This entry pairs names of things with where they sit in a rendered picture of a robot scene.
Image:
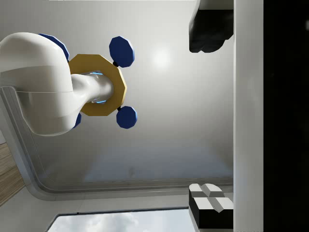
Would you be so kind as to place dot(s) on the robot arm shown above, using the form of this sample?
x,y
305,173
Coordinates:
x,y
41,84

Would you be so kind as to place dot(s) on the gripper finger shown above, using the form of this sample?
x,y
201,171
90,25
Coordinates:
x,y
210,31
210,217

